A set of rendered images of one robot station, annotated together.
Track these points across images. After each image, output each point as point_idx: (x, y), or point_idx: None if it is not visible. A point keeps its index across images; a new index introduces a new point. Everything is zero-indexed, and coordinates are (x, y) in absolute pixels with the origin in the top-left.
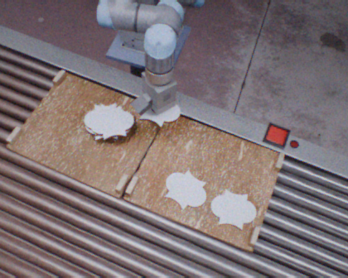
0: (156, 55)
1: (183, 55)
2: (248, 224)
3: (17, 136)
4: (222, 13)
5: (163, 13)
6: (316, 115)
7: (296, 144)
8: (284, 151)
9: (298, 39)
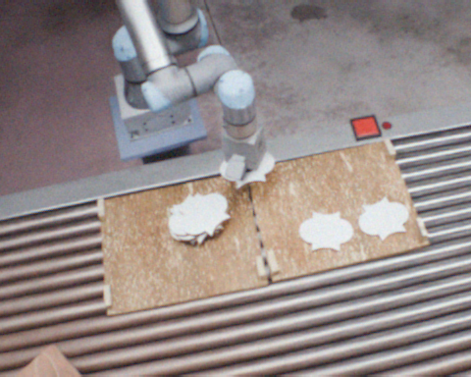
0: (242, 104)
1: None
2: (406, 223)
3: (112, 296)
4: None
5: (216, 63)
6: (350, 99)
7: (389, 125)
8: (384, 137)
9: (270, 29)
